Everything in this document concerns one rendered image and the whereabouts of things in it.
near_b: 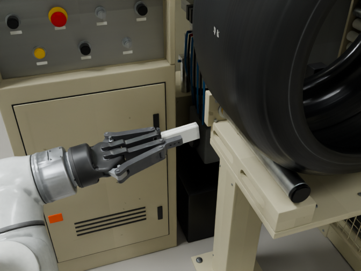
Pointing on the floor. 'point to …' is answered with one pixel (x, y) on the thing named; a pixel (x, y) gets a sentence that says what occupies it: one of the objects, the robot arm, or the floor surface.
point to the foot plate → (204, 263)
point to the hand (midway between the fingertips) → (180, 135)
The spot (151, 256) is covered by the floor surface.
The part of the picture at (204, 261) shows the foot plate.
